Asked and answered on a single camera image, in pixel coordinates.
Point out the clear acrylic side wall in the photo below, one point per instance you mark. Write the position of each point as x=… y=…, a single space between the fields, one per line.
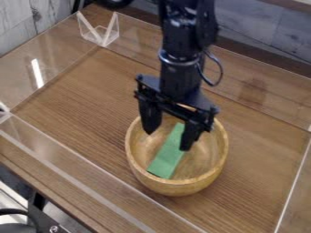
x=105 y=203

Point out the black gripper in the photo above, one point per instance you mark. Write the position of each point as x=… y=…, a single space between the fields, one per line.
x=174 y=93

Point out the black table leg clamp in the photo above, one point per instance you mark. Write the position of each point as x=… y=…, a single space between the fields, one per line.
x=23 y=216

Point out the clear acrylic corner bracket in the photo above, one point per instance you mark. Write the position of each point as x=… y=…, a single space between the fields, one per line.
x=98 y=34

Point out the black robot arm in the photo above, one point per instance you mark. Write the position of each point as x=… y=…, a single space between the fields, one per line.
x=190 y=30

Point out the wooden bowl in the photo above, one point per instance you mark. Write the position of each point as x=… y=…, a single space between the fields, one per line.
x=202 y=163

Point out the green rectangular stick block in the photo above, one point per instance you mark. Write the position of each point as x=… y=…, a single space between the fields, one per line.
x=169 y=155

